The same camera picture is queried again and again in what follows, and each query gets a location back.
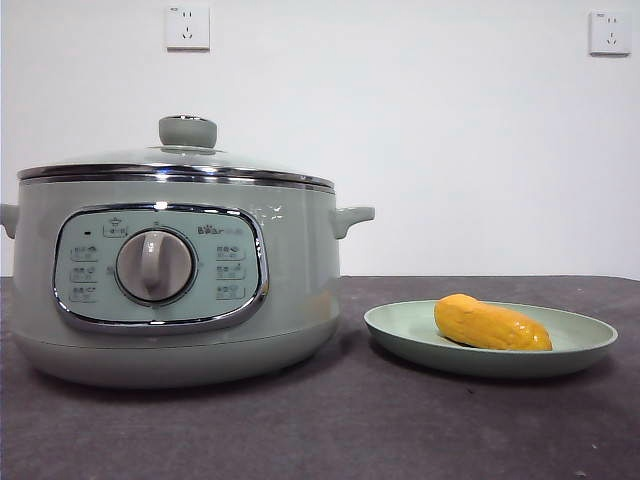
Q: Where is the pale green round plate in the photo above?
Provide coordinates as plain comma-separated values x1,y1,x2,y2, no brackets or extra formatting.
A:
363,298,619,378

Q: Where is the yellow corn cob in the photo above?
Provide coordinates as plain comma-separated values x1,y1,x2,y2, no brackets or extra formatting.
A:
432,293,554,353

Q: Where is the white wall power outlet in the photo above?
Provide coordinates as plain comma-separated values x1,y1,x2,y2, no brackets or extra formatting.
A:
165,4,212,53
588,10,632,58

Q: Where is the glass lid with green knob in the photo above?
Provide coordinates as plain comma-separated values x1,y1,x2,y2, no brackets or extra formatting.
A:
17,113,335,182

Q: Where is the pale green electric steamer pot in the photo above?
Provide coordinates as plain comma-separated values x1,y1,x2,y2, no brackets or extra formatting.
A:
0,175,376,389

